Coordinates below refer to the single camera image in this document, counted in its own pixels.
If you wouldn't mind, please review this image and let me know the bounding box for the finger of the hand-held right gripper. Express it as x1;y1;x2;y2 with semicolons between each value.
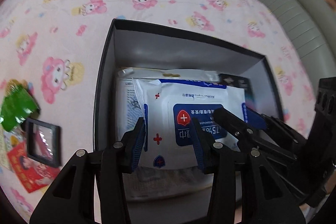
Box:
213;108;298;165
245;106;309;152

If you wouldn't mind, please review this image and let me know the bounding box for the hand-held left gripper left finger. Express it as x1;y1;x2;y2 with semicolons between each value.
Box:
29;117;146;224

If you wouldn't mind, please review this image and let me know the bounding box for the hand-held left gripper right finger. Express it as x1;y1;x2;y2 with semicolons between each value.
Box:
192;118;305;224

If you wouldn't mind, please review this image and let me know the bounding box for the small black colourful box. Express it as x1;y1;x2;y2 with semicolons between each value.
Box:
218;73;256;110

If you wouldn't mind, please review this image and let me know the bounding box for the white wet wipes pack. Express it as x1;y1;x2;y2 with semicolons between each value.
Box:
131;78;246;169

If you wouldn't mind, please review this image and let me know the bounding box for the white printed packet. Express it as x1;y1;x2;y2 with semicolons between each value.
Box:
115;67;219;140

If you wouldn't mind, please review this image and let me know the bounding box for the black cardboard box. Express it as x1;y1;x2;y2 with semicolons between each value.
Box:
92;18;285;212

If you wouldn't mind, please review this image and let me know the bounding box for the black framed square lens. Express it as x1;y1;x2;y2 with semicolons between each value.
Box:
25;118;61;168

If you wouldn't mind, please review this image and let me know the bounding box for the red cartoon packet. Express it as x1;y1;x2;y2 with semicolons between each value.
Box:
7;141;61;193

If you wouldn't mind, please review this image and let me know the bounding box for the green foil packet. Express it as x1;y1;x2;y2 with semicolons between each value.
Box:
0;80;41;132

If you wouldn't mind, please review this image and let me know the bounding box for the pink printed blanket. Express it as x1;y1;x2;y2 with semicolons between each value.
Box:
0;0;323;224

